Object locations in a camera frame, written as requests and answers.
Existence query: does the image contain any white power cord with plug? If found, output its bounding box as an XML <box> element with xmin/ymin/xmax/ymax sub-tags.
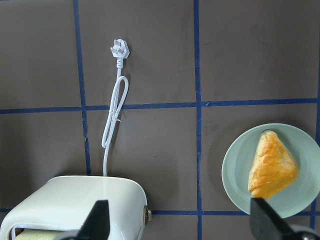
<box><xmin>101</xmin><ymin>38</ymin><xmax>131</xmax><ymax>177</ymax></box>

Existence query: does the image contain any light green plate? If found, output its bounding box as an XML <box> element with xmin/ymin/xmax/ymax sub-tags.
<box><xmin>221</xmin><ymin>123</ymin><xmax>320</xmax><ymax>218</ymax></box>

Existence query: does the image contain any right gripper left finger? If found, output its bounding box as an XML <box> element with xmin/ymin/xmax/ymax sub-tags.
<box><xmin>56</xmin><ymin>200</ymin><xmax>111</xmax><ymax>240</ymax></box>

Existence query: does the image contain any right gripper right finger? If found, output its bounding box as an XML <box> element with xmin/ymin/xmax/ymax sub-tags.
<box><xmin>250</xmin><ymin>198</ymin><xmax>320</xmax><ymax>240</ymax></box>

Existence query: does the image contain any yellow bread slice in toaster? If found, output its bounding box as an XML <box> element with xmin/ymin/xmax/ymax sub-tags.
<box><xmin>15</xmin><ymin>228</ymin><xmax>62</xmax><ymax>240</ymax></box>

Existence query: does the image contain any white two-slot toaster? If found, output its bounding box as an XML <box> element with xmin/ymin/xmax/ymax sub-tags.
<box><xmin>0</xmin><ymin>175</ymin><xmax>148</xmax><ymax>240</ymax></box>

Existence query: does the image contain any yellow bread on plate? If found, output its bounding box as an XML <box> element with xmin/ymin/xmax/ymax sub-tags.
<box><xmin>247</xmin><ymin>130</ymin><xmax>300</xmax><ymax>200</ymax></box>

